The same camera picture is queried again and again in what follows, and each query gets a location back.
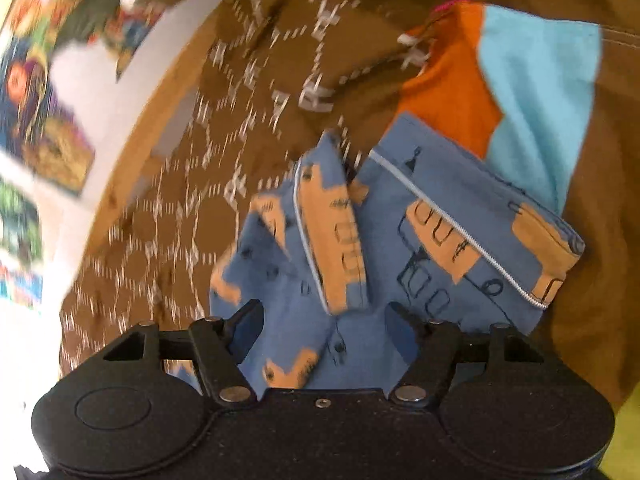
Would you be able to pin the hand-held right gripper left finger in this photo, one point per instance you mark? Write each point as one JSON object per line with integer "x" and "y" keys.
{"x": 249, "y": 321}

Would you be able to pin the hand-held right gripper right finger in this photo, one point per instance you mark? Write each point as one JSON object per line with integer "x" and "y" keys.
{"x": 401, "y": 327}

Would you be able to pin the blue pants with tan print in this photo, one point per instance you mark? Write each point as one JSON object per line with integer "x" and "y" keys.
{"x": 390, "y": 240}

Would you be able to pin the brown patterned blanket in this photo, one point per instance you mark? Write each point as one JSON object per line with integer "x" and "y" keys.
{"x": 280, "y": 85}

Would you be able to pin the yellow-green cloth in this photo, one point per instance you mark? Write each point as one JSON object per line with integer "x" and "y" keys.
{"x": 627, "y": 450}

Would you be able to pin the wooden bed frame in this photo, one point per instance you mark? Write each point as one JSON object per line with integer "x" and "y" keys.
{"x": 165, "y": 125}

